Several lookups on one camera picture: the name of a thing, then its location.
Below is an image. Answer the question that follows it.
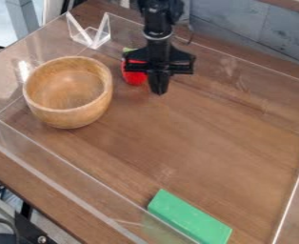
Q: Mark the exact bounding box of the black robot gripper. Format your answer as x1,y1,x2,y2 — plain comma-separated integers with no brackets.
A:
123,47,196,95

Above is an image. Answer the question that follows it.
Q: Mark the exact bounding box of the red plush strawberry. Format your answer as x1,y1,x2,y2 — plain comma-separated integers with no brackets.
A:
122,47,148,86

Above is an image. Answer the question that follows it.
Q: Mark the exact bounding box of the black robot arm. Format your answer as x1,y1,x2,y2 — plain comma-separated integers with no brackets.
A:
123,0,196,95

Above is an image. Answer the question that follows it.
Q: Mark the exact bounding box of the wooden bowl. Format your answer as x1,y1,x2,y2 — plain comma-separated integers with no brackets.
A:
23,56,114,129

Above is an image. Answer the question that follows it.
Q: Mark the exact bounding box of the green rectangular block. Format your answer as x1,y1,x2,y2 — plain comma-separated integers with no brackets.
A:
148,189,232,244

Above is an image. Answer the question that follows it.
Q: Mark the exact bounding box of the clear acrylic tray enclosure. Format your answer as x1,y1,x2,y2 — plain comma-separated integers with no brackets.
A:
0,13,299,244

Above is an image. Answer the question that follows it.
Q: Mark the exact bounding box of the black metal table bracket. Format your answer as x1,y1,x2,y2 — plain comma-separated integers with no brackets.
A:
14,203,58,244

